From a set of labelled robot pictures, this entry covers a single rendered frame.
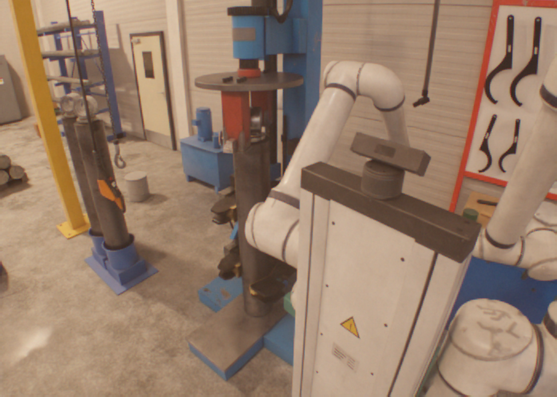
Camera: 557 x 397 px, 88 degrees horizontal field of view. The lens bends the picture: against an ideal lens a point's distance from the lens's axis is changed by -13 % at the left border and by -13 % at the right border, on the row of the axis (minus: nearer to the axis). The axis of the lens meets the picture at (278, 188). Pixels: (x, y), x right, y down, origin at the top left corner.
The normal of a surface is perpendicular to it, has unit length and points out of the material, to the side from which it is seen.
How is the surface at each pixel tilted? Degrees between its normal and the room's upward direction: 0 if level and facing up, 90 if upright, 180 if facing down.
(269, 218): 46
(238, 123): 90
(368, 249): 90
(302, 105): 90
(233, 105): 90
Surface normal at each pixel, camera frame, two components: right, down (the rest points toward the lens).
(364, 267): -0.75, 0.29
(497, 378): -0.41, 0.40
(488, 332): -0.17, -0.87
